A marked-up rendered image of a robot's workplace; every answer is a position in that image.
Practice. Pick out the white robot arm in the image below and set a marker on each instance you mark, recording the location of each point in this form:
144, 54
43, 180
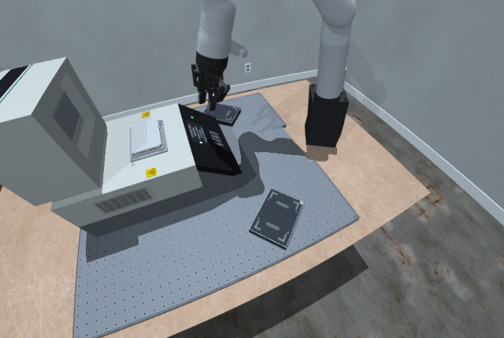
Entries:
215, 39

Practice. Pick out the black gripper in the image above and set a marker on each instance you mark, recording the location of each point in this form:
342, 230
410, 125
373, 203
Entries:
210, 79

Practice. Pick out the white lab instrument with lid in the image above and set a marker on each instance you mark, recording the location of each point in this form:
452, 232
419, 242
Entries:
107, 189

